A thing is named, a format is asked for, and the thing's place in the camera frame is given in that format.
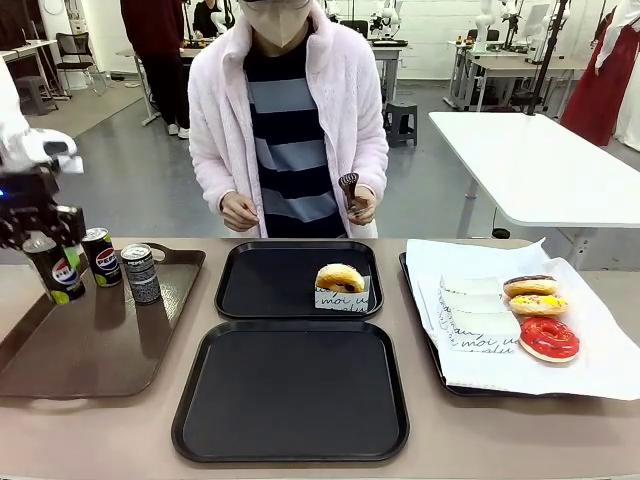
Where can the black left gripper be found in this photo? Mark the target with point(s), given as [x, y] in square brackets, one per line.
[27, 197]

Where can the black Pepsi can with lime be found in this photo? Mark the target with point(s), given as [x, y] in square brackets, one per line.
[60, 277]
[104, 260]

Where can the dark brown tongs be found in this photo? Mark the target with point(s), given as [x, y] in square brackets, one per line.
[349, 190]

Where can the person's right forearm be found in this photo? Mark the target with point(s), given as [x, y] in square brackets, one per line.
[212, 165]

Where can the person's left forearm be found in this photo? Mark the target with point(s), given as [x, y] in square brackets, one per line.
[370, 155]

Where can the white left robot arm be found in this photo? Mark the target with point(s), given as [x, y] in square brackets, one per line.
[15, 130]

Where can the person's right hand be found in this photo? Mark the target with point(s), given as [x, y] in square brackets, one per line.
[239, 210]

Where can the person's left hand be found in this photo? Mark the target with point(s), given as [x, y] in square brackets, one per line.
[366, 205]

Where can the grey speckled Pepsi can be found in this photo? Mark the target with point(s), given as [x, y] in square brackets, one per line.
[141, 275]

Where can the grey plastic stool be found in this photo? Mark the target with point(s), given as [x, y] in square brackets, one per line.
[35, 92]

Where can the black mesh office chair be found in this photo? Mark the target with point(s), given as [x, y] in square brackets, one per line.
[75, 55]

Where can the bystander in dark red top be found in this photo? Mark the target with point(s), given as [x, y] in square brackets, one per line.
[160, 60]

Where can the small black serving tray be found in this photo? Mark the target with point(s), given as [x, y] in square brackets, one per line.
[270, 285]

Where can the person in pink fleece jacket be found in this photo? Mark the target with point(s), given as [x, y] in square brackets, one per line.
[295, 125]

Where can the large black serving tray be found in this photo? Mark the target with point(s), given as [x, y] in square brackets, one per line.
[290, 390]

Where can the plain glazed donut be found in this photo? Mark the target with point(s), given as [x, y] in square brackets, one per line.
[337, 277]

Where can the white printed paper donut sleeve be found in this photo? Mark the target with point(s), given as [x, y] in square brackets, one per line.
[470, 285]
[482, 332]
[345, 301]
[475, 302]

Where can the beige face mask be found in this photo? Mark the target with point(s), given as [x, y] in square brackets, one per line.
[282, 22]

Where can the black plastic stool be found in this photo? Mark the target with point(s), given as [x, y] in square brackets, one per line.
[401, 120]

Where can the black tray under paper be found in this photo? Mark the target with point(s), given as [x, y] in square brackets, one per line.
[420, 320]

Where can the white workbench with robots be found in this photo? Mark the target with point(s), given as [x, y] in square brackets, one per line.
[505, 65]

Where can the chocolate glazed donut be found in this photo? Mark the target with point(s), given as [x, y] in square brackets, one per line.
[530, 286]

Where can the white folding table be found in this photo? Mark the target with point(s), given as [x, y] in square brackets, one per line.
[540, 160]

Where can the yellow sprinkled donut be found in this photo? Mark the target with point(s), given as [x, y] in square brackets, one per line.
[539, 305]

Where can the red glazed donut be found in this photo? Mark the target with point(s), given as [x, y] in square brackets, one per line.
[535, 345]

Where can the white paper sheet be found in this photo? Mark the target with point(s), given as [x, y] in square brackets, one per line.
[575, 380]

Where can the mannequin in red dress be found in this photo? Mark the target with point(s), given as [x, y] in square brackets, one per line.
[600, 75]

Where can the black camera stand pole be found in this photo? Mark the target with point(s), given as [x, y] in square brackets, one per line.
[547, 55]

